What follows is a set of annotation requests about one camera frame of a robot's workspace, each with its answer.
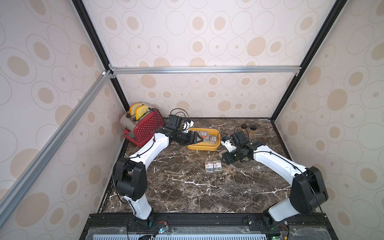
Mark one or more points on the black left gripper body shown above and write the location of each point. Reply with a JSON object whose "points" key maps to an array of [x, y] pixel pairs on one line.
{"points": [[184, 138]]}

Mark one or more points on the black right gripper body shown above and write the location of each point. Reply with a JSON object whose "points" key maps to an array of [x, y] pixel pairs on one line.
{"points": [[233, 156]]}

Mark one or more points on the clear paper clip box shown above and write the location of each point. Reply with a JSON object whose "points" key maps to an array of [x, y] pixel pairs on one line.
{"points": [[217, 166], [209, 167]]}

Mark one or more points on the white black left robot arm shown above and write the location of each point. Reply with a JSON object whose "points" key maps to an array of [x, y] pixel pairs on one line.
{"points": [[130, 174]]}

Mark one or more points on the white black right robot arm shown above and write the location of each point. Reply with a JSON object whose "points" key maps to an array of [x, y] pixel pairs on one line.
{"points": [[308, 190]]}

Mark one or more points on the yellow plastic storage tray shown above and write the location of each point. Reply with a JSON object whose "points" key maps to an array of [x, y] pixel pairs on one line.
{"points": [[211, 139]]}

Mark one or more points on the red polka dot toaster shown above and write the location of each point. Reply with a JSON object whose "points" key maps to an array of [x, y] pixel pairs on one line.
{"points": [[141, 131]]}

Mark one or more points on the yellow toast slice right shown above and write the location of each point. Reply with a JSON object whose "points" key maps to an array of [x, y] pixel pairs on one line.
{"points": [[141, 111]]}

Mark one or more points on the yellow toast slice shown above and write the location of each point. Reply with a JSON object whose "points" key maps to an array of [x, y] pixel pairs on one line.
{"points": [[141, 111], [134, 107]]}

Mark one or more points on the yellow toast slice left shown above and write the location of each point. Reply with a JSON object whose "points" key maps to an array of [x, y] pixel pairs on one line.
{"points": [[134, 107]]}

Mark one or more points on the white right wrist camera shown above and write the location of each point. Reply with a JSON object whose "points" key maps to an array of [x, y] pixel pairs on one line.
{"points": [[235, 141]]}

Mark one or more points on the horizontal aluminium frame bar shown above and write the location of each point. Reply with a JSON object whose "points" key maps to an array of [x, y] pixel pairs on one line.
{"points": [[205, 70]]}

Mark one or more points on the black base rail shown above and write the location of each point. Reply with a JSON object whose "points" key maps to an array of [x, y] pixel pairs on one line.
{"points": [[192, 226]]}

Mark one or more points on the diagonal aluminium frame bar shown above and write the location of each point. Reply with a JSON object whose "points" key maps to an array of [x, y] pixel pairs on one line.
{"points": [[24, 183]]}

